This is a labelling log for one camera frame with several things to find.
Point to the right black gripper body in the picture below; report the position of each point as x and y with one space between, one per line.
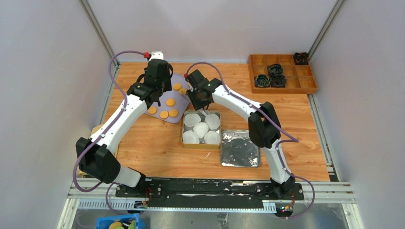
196 99

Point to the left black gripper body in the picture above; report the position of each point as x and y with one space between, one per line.
166 85

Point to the round yellow cookie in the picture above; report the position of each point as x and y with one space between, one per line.
173 113
152 110
164 114
170 102
183 91
177 86

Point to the gold square cookie tin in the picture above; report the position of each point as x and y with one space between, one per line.
202 144

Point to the lavender plastic tray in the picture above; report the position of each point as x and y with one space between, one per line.
181 104

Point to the metal kitchen tongs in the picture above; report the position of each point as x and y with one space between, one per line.
204 112

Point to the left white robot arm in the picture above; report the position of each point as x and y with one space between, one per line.
96 154

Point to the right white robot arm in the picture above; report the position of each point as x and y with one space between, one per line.
263 124

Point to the white paper cup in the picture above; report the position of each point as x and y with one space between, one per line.
190 137
212 138
213 121
191 119
201 129

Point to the dark rolled sock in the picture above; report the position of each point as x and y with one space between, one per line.
301 58
262 81
275 69
278 81

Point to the folded yellow cloth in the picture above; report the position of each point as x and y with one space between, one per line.
80 173

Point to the silver square tin lid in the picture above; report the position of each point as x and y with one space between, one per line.
237 150

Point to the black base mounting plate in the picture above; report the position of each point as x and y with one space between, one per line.
209 193

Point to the wooden compartment organizer box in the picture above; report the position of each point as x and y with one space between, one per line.
300 78

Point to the blue plastic bin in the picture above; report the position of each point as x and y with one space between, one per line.
128 221

